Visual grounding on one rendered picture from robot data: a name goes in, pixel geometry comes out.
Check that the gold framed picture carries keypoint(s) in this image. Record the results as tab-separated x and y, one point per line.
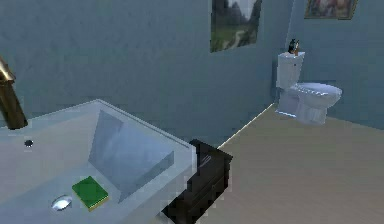
330	8

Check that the dark bottle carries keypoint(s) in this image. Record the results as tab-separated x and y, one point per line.
293	47

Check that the green sponge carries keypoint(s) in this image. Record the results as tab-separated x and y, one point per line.
90	192

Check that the black cabinet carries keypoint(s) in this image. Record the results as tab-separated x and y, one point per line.
203	186

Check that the silver drain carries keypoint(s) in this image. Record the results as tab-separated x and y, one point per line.
61	202

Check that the white toilet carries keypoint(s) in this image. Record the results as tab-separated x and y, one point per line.
306	93

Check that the brass tap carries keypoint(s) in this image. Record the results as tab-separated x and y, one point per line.
9	100

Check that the landscape picture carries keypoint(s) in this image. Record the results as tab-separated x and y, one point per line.
235	23

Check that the white bathtub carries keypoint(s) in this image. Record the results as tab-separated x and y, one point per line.
140	156

